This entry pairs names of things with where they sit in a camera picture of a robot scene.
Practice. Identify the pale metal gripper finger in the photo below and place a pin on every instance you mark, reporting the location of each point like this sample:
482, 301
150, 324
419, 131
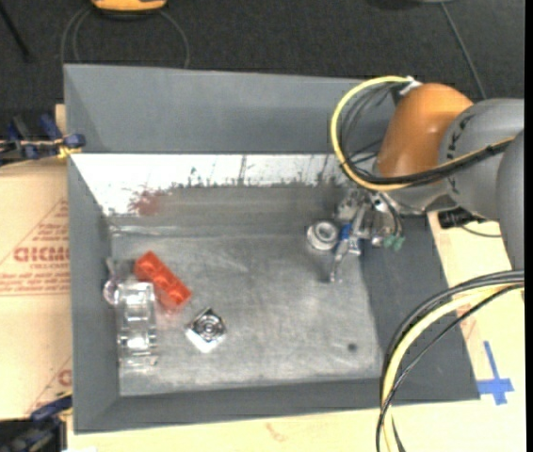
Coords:
336, 269
353, 250

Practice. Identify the silver round metal piece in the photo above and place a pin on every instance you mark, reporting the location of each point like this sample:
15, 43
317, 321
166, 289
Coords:
324, 234

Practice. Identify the grey metal bin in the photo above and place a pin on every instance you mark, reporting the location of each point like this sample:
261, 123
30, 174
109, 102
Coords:
266, 299

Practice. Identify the clear square glass piece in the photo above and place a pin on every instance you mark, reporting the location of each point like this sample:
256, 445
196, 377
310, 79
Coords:
206, 330

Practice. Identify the red toy brick block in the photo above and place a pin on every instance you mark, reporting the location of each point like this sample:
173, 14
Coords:
162, 278

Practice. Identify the clear glass mug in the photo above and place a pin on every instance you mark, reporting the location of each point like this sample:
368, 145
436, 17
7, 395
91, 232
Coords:
135, 320

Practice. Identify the brown cardboard board, red print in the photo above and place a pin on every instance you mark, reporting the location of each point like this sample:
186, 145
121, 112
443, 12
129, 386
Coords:
21, 214

